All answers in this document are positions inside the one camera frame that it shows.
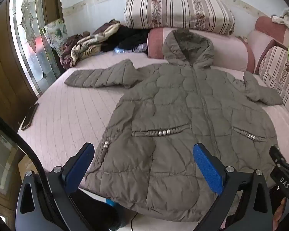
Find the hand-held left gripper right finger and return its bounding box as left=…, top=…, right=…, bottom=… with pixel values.
left=193, top=143, right=272, bottom=231

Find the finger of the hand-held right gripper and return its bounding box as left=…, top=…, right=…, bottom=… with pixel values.
left=269, top=146, right=289, bottom=205

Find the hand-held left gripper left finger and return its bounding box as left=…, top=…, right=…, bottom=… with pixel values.
left=16, top=142, right=95, bottom=231

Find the olive green puffer jacket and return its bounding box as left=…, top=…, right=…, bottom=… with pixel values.
left=64, top=28, right=283, bottom=222

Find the blue object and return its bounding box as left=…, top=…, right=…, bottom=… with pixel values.
left=105, top=197, right=123, bottom=208

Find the black phone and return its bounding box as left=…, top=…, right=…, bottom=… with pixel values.
left=21, top=103, right=39, bottom=131

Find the striped floral cushion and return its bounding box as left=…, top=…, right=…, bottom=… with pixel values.
left=259, top=46, right=289, bottom=128

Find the pink and red cushion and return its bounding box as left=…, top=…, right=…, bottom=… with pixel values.
left=247, top=16, right=289, bottom=75

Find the pink bolster cushion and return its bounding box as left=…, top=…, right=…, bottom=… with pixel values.
left=147, top=28, right=255, bottom=74

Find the brown and cream blanket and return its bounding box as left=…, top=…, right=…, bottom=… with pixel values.
left=60, top=19, right=122, bottom=69

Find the blue plastic packet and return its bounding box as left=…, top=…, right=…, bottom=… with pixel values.
left=114, top=44, right=148, bottom=54

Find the white cloth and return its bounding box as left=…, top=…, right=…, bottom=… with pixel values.
left=272, top=9, right=289, bottom=30

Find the stained glass door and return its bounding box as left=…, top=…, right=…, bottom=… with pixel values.
left=10, top=0, right=60, bottom=97

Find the floral pillow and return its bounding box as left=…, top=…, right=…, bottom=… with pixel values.
left=44, top=19, right=68, bottom=51

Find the black garment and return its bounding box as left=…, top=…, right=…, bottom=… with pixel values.
left=100, top=25, right=151, bottom=53

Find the striped floral folded quilt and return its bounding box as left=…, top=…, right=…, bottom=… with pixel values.
left=124, top=0, right=235, bottom=35

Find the thin black cable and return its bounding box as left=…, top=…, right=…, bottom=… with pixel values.
left=130, top=212, right=138, bottom=231

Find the wooden door frame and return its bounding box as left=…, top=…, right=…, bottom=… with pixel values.
left=0, top=0, right=42, bottom=131

